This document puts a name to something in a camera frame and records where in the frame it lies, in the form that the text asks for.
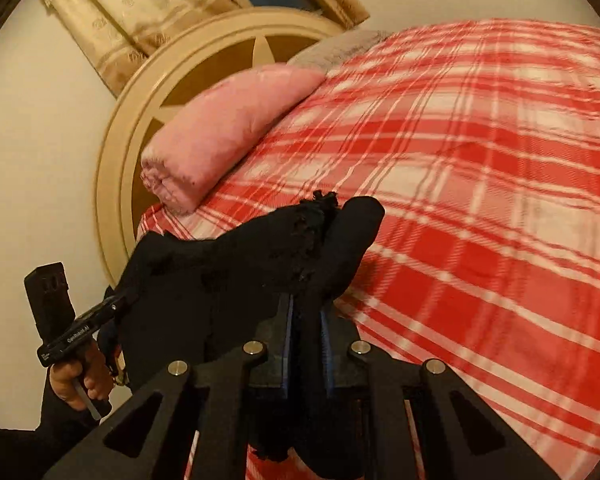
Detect beige patterned curtain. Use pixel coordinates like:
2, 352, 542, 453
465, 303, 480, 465
33, 0, 372, 98

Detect cream round headboard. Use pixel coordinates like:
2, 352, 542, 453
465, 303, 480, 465
94, 6, 343, 284

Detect striped grey pillow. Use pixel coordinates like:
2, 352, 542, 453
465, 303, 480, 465
287, 29, 391, 72

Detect black pants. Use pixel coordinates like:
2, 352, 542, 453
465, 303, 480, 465
97, 188, 387, 480

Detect black-sleeved left forearm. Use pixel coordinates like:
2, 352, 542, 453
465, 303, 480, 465
0, 372, 98, 479

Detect person's left hand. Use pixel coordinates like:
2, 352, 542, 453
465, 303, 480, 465
48, 340, 114, 411

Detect red white plaid bedsheet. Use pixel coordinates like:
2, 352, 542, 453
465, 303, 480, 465
140, 20, 600, 479

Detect pink pillow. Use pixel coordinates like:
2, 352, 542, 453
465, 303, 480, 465
140, 64, 326, 214

